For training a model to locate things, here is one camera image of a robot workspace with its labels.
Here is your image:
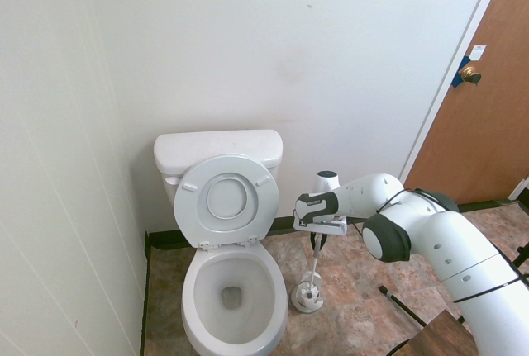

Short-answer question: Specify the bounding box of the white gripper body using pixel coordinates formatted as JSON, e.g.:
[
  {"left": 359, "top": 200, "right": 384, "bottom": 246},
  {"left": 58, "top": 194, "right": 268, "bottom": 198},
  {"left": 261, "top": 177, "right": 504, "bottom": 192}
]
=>
[{"left": 293, "top": 216, "right": 349, "bottom": 236}]

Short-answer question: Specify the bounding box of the white toilet brush grey grip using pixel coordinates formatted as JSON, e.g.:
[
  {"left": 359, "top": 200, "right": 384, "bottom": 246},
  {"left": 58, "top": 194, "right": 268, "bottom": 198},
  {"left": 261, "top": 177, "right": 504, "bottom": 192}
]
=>
[{"left": 296, "top": 234, "right": 324, "bottom": 303}]

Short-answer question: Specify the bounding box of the white toilet brush holder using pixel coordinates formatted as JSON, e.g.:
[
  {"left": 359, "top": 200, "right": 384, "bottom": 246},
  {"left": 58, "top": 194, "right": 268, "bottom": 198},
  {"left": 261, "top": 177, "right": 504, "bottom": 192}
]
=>
[{"left": 288, "top": 273, "right": 325, "bottom": 315}]

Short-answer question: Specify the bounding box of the white toilet seat with lid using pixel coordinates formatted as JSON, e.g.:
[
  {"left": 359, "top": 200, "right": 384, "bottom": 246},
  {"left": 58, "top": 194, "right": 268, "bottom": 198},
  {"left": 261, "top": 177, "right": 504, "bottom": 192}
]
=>
[{"left": 173, "top": 153, "right": 280, "bottom": 252}]

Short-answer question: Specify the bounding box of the white toilet bowl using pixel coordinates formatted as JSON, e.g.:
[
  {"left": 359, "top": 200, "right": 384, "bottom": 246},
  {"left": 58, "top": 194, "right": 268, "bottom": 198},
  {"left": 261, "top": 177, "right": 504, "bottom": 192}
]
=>
[{"left": 181, "top": 240, "right": 289, "bottom": 356}]

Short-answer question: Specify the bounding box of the brown wooden table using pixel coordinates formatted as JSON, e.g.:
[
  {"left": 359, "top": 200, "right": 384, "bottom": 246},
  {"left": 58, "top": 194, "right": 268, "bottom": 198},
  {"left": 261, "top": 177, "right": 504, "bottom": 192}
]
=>
[{"left": 407, "top": 308, "right": 479, "bottom": 356}]

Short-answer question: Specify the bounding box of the brown wooden door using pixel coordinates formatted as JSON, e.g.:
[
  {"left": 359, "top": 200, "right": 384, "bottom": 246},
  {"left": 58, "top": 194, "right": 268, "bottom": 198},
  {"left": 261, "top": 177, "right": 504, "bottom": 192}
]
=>
[{"left": 403, "top": 0, "right": 529, "bottom": 206}]

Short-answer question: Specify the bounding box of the blue tape on door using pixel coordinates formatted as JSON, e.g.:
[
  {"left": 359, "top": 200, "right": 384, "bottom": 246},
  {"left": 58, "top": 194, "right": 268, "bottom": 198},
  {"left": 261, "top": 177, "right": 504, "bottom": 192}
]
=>
[{"left": 451, "top": 54, "right": 475, "bottom": 89}]

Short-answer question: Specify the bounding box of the brass door knob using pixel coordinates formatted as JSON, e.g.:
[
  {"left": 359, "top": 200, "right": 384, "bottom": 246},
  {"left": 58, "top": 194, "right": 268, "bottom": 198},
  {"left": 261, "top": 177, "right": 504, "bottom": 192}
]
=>
[{"left": 460, "top": 64, "right": 483, "bottom": 87}]

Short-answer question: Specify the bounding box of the black cable at table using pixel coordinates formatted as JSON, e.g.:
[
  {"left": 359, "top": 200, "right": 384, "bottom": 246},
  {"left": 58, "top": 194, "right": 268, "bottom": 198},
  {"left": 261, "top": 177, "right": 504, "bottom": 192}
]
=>
[{"left": 387, "top": 330, "right": 417, "bottom": 356}]

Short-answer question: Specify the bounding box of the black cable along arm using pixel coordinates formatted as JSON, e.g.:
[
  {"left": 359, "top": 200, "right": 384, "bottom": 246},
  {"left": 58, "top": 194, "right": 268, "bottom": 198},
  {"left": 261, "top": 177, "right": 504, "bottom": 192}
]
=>
[{"left": 349, "top": 188, "right": 529, "bottom": 303}]

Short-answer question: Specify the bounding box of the white door frame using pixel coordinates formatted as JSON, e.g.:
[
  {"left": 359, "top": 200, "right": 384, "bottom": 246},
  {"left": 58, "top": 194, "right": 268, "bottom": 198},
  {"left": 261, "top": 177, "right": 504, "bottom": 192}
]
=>
[{"left": 398, "top": 0, "right": 514, "bottom": 187}]

